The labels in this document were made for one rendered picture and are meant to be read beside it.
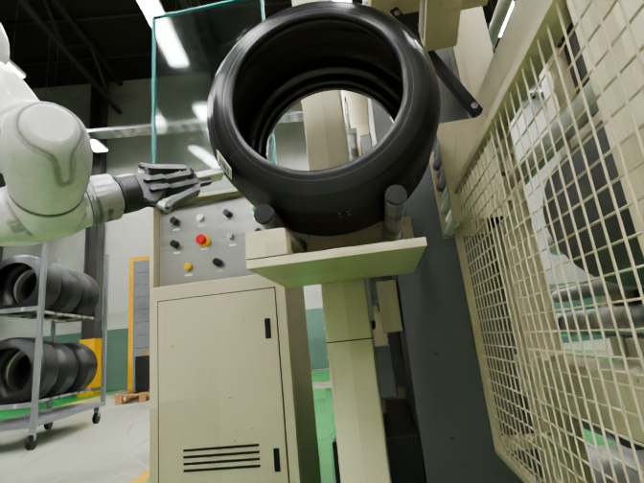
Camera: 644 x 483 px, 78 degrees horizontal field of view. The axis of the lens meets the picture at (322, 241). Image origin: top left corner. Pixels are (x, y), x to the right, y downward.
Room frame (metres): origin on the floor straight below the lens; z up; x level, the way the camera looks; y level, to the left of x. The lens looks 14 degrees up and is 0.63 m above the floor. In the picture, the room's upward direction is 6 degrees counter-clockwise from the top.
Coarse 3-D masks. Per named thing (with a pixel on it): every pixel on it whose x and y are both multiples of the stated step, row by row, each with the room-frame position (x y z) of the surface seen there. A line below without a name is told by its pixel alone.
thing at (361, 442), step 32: (320, 0) 1.16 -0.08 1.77; (320, 96) 1.16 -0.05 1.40; (320, 128) 1.16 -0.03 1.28; (320, 160) 1.16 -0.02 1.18; (352, 288) 1.16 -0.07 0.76; (352, 320) 1.16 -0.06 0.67; (352, 352) 1.16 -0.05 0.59; (352, 384) 1.16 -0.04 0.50; (352, 416) 1.16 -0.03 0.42; (352, 448) 1.16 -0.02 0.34; (384, 448) 1.15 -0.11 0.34; (352, 480) 1.16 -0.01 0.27; (384, 480) 1.15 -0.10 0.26
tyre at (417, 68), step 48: (240, 48) 0.81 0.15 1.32; (288, 48) 0.95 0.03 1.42; (336, 48) 0.97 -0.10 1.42; (384, 48) 0.91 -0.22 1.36; (240, 96) 0.97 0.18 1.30; (288, 96) 1.06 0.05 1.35; (384, 96) 1.03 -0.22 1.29; (432, 96) 0.78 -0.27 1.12; (240, 144) 0.81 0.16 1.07; (384, 144) 0.77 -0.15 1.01; (432, 144) 0.83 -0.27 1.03; (240, 192) 0.88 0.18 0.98; (288, 192) 0.80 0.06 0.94; (336, 192) 0.79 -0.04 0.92; (384, 192) 0.82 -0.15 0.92
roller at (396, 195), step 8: (392, 192) 0.78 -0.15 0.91; (400, 192) 0.77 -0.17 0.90; (384, 200) 0.81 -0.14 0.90; (392, 200) 0.78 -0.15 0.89; (400, 200) 0.77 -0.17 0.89; (384, 208) 0.86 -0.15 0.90; (392, 208) 0.80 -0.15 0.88; (400, 208) 0.80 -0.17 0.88; (384, 216) 0.92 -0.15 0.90; (392, 216) 0.86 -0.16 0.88; (400, 216) 0.86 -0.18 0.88; (384, 224) 0.99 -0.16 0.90; (392, 224) 0.93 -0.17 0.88; (400, 224) 0.95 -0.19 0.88; (384, 232) 1.06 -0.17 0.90; (392, 232) 1.00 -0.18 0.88; (400, 232) 1.04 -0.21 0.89; (392, 240) 1.09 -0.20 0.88
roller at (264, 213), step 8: (256, 208) 0.81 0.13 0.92; (264, 208) 0.81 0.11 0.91; (272, 208) 0.82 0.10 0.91; (256, 216) 0.81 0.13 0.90; (264, 216) 0.81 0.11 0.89; (272, 216) 0.81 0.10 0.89; (264, 224) 0.82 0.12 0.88; (272, 224) 0.83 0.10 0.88; (280, 224) 0.87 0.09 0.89; (296, 240) 1.04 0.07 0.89
